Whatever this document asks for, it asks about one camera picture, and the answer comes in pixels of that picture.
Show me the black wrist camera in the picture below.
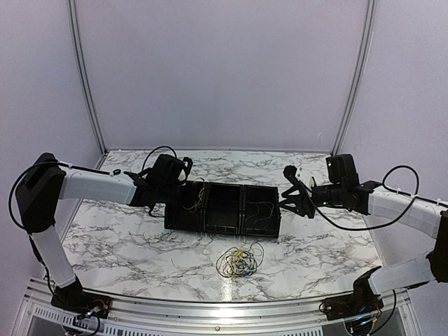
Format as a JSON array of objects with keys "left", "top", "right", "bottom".
[
  {"left": 325, "top": 154, "right": 359, "bottom": 186},
  {"left": 283, "top": 165, "right": 316, "bottom": 190}
]

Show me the aluminium corner post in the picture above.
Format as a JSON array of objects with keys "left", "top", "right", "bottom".
[
  {"left": 66, "top": 0, "right": 108, "bottom": 155},
  {"left": 330, "top": 0, "right": 377, "bottom": 155}
]

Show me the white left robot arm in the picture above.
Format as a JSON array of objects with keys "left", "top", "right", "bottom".
[{"left": 8, "top": 153, "right": 193, "bottom": 312}]

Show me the white cable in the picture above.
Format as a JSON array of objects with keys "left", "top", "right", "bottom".
[{"left": 183, "top": 181, "right": 207, "bottom": 213}]

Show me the aluminium right corner post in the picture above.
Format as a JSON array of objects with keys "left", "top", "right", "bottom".
[{"left": 330, "top": 0, "right": 377, "bottom": 155}]

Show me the grey cable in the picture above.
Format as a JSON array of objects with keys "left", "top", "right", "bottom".
[{"left": 244, "top": 201, "right": 277, "bottom": 227}]

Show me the black storage bin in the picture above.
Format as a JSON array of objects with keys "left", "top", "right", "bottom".
[
  {"left": 240, "top": 185, "right": 281, "bottom": 239},
  {"left": 164, "top": 181, "right": 209, "bottom": 232}
]

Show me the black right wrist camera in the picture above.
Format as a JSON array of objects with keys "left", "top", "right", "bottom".
[{"left": 325, "top": 154, "right": 359, "bottom": 186}]

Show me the yellow cable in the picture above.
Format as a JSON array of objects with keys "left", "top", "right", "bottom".
[{"left": 216, "top": 241, "right": 265, "bottom": 279}]

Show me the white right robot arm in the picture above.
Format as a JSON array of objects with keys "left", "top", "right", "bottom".
[{"left": 279, "top": 181, "right": 447, "bottom": 314}]

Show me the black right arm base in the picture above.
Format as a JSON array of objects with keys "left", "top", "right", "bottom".
[{"left": 318, "top": 266, "right": 384, "bottom": 321}]

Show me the aluminium front table rail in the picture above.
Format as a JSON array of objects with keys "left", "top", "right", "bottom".
[{"left": 12, "top": 278, "right": 421, "bottom": 335}]

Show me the black right storage bin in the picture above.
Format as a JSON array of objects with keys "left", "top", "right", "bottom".
[{"left": 240, "top": 185, "right": 281, "bottom": 239}]

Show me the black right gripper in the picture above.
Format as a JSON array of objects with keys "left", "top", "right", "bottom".
[{"left": 279, "top": 183, "right": 345, "bottom": 219}]

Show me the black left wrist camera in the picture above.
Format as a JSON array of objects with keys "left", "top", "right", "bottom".
[{"left": 283, "top": 165, "right": 316, "bottom": 190}]

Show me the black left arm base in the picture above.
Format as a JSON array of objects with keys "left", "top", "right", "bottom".
[{"left": 51, "top": 278, "right": 111, "bottom": 319}]

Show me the aluminium left corner post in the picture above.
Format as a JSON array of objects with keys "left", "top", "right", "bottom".
[{"left": 66, "top": 0, "right": 108, "bottom": 155}]

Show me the black left storage bin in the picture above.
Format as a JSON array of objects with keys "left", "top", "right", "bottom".
[{"left": 164, "top": 181, "right": 209, "bottom": 232}]

